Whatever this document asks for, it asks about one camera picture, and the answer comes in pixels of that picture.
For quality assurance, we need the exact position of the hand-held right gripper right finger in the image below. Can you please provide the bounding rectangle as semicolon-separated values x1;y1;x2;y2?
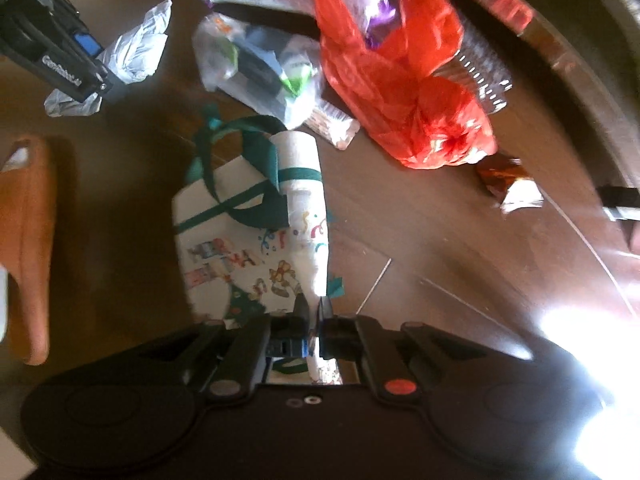
317;296;532;409

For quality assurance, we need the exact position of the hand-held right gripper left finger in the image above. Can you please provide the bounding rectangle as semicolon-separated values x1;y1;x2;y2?
135;295;311;402

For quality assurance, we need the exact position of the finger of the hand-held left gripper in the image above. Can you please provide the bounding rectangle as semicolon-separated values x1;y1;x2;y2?
47;0;109;79

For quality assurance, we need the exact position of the white paper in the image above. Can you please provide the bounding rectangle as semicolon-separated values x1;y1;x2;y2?
44;0;174;119

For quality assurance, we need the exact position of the white printed gift bag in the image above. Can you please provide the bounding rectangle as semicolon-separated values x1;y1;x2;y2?
171;105;347;387

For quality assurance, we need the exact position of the clear stick sachet wrapper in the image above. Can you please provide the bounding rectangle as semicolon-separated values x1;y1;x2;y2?
305;97;362;152

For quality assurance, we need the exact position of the clear plastic bag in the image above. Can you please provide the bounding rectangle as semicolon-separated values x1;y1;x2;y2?
192;12;324;129

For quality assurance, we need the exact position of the white object at right edge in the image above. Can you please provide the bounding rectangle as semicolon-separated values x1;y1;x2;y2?
0;135;59;366

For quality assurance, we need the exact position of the brown candy wrapper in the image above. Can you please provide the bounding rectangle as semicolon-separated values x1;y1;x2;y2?
475;156;546;214

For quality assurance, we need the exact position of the red plastic bag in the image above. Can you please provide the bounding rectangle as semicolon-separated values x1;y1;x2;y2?
312;0;499;171

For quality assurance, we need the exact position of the clear ribbed plastic tray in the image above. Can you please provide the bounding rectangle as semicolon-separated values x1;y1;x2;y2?
435;10;514;114

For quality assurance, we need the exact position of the purple wrapper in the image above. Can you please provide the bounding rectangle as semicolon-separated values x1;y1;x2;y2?
362;0;402;47

